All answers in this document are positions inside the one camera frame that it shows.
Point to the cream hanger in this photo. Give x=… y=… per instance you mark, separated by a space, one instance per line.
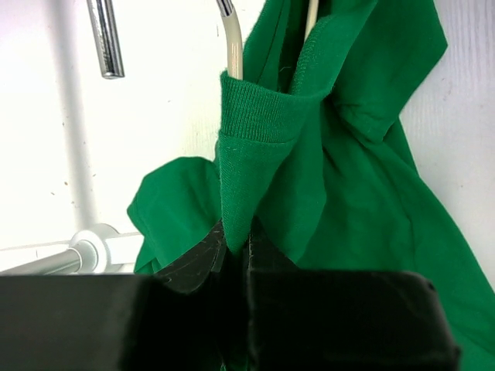
x=107 y=44

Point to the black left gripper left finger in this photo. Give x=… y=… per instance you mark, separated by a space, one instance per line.
x=163 y=321

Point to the green t-shirt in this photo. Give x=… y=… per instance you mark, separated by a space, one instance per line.
x=310 y=142

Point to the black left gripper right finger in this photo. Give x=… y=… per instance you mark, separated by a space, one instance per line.
x=302 y=319

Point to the silver clothes rack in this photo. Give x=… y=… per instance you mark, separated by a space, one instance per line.
x=70 y=261

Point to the white rack base foot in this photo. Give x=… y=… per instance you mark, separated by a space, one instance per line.
x=116 y=252

